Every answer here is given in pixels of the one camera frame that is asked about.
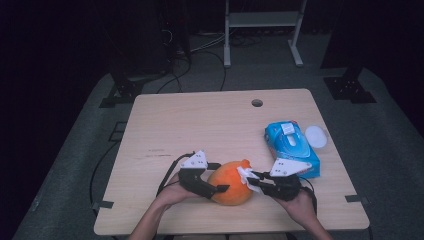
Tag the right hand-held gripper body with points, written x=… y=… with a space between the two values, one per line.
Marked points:
x=285 y=188

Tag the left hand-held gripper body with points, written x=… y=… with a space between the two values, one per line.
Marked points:
x=191 y=180

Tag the person's left hand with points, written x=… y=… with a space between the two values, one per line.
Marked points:
x=175 y=198

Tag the person's right hand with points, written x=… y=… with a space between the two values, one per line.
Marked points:
x=300 y=210

